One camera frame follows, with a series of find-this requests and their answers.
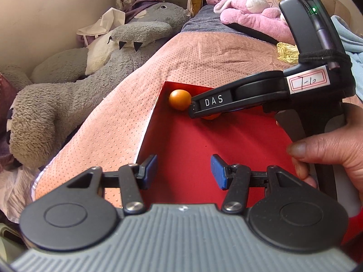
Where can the red tray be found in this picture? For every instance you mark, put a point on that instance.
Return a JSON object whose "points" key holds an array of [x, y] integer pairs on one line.
{"points": [[184, 147]]}

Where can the pink plush rabbit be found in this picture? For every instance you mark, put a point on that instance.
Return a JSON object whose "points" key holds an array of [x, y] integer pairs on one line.
{"points": [[249, 17]]}

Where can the white crinkled cloth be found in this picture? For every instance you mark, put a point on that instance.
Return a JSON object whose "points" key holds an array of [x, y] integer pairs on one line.
{"points": [[14, 192]]}

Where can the small deep orange tangerine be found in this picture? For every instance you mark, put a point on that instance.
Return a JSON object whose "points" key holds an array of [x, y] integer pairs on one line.
{"points": [[211, 117]]}

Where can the pink dotted blanket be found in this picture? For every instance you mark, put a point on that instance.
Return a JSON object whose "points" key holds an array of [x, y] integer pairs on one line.
{"points": [[127, 90]]}

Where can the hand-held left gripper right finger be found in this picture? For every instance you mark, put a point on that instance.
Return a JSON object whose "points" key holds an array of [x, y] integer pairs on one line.
{"points": [[219, 172]]}

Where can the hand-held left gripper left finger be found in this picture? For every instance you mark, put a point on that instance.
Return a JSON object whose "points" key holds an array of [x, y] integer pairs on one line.
{"points": [[150, 171]]}

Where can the white paper bag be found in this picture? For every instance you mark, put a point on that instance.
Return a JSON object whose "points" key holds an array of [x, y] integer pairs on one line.
{"points": [[110, 19]]}

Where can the person's right hand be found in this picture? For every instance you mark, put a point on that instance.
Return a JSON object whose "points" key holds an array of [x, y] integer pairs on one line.
{"points": [[340, 147]]}

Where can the small yellow-orange kumquat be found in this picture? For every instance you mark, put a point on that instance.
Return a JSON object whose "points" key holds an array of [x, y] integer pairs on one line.
{"points": [[179, 99]]}

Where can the light blue blanket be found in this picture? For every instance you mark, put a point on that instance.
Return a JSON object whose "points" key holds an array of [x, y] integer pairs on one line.
{"points": [[350, 38]]}

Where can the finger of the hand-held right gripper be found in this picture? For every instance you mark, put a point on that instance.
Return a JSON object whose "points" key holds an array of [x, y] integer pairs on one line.
{"points": [[212, 102]]}

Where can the grey plush toy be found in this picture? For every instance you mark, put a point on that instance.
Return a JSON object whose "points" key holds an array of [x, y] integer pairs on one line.
{"points": [[42, 113]]}

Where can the grey blanket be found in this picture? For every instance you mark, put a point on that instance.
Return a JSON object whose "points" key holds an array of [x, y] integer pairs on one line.
{"points": [[204, 22]]}

